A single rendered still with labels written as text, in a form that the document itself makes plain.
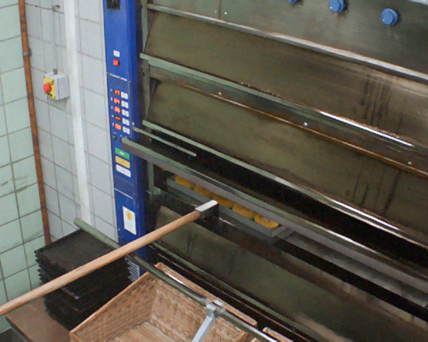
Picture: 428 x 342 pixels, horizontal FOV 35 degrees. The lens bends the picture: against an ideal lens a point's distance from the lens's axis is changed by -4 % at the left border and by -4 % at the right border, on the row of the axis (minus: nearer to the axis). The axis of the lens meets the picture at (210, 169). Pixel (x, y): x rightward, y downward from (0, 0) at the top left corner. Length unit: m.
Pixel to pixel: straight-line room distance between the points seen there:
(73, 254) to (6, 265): 0.82
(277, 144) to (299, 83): 0.25
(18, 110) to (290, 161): 1.60
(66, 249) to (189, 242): 0.54
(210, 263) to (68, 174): 0.96
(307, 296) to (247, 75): 0.77
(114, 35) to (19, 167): 1.08
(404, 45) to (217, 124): 0.80
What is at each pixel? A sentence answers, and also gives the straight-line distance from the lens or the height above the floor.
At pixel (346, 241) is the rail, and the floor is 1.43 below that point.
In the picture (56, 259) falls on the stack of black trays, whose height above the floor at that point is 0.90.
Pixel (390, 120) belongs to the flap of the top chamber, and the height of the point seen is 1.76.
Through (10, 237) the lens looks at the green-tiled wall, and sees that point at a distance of 3.63.
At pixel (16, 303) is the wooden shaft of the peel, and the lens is 2.20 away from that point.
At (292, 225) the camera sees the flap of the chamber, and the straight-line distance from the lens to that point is 2.09.
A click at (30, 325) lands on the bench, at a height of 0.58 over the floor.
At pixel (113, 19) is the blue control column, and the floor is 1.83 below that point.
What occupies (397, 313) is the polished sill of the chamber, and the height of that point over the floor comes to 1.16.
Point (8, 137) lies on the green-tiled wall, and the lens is 3.42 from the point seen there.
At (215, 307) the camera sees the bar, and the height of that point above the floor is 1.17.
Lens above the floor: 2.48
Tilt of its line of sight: 27 degrees down
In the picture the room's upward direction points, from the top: straight up
